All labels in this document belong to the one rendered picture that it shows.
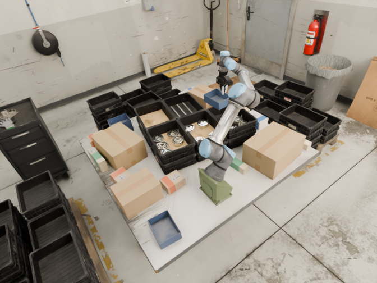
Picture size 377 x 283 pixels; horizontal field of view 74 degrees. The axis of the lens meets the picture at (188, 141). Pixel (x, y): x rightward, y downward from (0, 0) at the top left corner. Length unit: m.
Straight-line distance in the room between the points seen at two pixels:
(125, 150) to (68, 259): 0.88
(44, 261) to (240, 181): 1.55
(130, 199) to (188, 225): 0.43
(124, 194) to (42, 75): 3.50
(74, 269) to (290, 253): 1.73
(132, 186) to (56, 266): 0.77
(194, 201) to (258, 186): 0.50
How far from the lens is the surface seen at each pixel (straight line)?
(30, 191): 2.80
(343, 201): 3.01
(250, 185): 1.97
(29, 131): 3.01
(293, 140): 2.10
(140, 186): 1.82
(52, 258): 2.21
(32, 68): 4.92
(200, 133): 2.22
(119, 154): 2.08
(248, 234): 2.55
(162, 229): 1.77
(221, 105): 2.07
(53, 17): 4.82
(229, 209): 1.83
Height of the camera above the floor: 2.19
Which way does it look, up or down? 39 degrees down
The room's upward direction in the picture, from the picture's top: 6 degrees counter-clockwise
